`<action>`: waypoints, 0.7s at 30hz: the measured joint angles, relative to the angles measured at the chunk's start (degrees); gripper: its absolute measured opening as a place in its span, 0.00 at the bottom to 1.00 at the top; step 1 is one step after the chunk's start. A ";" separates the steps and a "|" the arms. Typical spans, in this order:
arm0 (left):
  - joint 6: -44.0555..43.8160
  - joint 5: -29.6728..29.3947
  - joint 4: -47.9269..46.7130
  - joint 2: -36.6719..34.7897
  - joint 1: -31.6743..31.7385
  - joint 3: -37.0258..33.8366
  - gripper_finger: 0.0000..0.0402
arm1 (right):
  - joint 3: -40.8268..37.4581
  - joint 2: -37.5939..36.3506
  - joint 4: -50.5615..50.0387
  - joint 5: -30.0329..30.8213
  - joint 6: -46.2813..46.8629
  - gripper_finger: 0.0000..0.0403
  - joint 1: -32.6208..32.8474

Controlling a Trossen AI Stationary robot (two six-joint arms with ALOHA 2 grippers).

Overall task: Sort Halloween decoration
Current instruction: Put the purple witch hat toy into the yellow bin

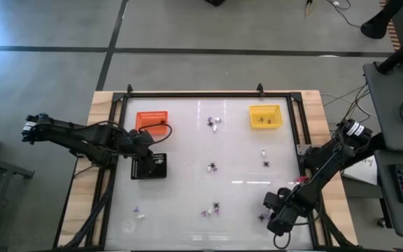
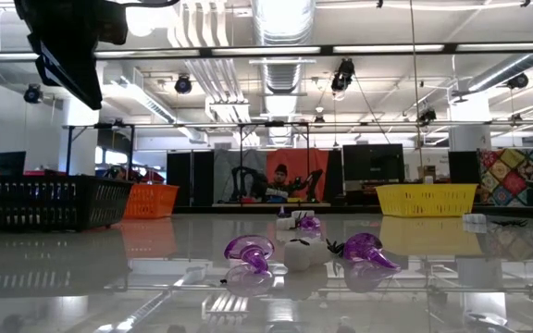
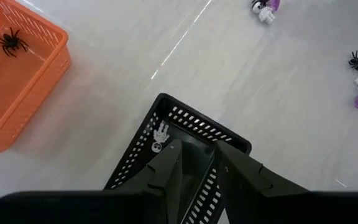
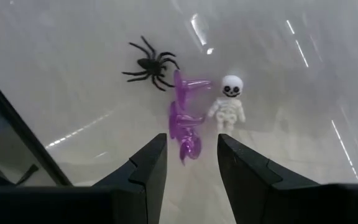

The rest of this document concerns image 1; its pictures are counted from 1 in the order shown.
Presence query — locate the black desk leg beam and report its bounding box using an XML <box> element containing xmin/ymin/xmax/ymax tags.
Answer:
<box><xmin>353</xmin><ymin>134</ymin><xmax>387</xmax><ymax>165</ymax></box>

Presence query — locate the black plastic basket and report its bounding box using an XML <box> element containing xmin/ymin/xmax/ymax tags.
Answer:
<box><xmin>130</xmin><ymin>153</ymin><xmax>168</xmax><ymax>180</ymax></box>

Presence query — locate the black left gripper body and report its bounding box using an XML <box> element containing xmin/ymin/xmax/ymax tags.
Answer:
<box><xmin>128</xmin><ymin>129</ymin><xmax>157</xmax><ymax>179</ymax></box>

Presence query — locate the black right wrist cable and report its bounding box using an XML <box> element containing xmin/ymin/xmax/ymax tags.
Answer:
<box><xmin>273</xmin><ymin>230</ymin><xmax>292</xmax><ymax>250</ymax></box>

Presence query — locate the white paper sheet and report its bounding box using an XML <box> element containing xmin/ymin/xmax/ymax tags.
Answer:
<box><xmin>344</xmin><ymin>157</ymin><xmax>378</xmax><ymax>186</ymax></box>

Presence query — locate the black stand leg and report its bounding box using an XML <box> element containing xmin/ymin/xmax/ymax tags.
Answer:
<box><xmin>376</xmin><ymin>27</ymin><xmax>403</xmax><ymax>75</ymax></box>
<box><xmin>360</xmin><ymin>0</ymin><xmax>403</xmax><ymax>40</ymax></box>

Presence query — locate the black floor cable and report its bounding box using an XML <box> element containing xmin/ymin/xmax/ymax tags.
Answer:
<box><xmin>325</xmin><ymin>0</ymin><xmax>362</xmax><ymax>29</ymax></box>

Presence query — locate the grey metal stand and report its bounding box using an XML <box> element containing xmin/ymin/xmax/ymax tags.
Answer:
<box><xmin>0</xmin><ymin>152</ymin><xmax>35</xmax><ymax>246</ymax></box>

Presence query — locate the orange plastic basket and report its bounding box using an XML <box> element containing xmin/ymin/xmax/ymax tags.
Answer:
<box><xmin>134</xmin><ymin>111</ymin><xmax>169</xmax><ymax>136</ymax></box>

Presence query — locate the grey desk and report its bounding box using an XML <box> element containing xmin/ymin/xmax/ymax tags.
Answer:
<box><xmin>362</xmin><ymin>61</ymin><xmax>403</xmax><ymax>152</ymax></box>
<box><xmin>374</xmin><ymin>149</ymin><xmax>403</xmax><ymax>239</ymax></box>

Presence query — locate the black aluminium table frame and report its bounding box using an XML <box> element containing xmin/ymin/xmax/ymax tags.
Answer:
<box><xmin>52</xmin><ymin>91</ymin><xmax>360</xmax><ymax>252</ymax></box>

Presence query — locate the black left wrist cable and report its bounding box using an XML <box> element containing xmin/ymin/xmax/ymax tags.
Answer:
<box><xmin>131</xmin><ymin>122</ymin><xmax>174</xmax><ymax>145</ymax></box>

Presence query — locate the clear round plastic disc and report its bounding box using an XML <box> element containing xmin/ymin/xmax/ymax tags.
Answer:
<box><xmin>122</xmin><ymin>218</ymin><xmax>138</xmax><ymax>235</ymax></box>

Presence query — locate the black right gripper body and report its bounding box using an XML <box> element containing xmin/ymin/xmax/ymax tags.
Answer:
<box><xmin>263</xmin><ymin>190</ymin><xmax>302</xmax><ymax>237</ymax></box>

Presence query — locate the yellow plastic basket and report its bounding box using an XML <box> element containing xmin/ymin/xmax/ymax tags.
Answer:
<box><xmin>248</xmin><ymin>104</ymin><xmax>284</xmax><ymax>130</ymax></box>

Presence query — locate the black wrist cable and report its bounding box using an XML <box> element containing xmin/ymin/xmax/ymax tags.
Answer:
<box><xmin>131</xmin><ymin>122</ymin><xmax>174</xmax><ymax>145</ymax></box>
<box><xmin>273</xmin><ymin>230</ymin><xmax>292</xmax><ymax>250</ymax></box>

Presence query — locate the black cable tangle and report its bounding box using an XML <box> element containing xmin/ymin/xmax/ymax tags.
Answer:
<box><xmin>320</xmin><ymin>83</ymin><xmax>379</xmax><ymax>122</ymax></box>

